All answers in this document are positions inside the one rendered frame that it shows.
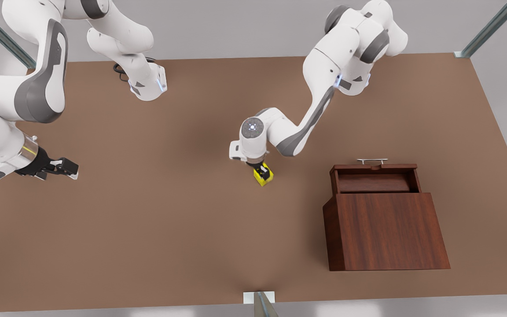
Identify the yellow square block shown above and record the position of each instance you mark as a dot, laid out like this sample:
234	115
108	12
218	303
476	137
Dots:
266	178

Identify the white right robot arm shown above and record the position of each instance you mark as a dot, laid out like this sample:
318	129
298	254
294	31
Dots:
42	83

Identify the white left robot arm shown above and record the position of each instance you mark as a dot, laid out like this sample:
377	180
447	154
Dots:
324	92

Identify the dark wooden cabinet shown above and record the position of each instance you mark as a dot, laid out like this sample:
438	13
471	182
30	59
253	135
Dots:
387	231

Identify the silver frame post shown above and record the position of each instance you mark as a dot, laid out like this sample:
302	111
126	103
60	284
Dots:
489	28
262	304
5	37

